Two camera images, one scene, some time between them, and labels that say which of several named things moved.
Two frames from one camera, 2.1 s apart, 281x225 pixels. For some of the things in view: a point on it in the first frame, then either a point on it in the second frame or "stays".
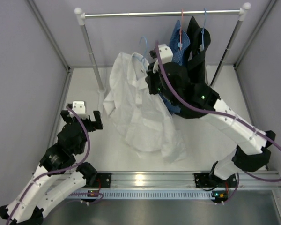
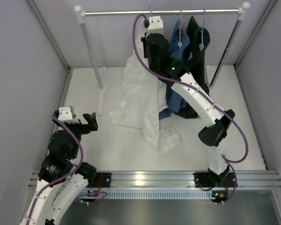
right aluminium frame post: (240, 57) stays
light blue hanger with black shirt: (202, 46) stays
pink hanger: (180, 43) stays
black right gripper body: (155, 85) -> (143, 40)
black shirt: (198, 40) stays
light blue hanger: (143, 57) -> (150, 4)
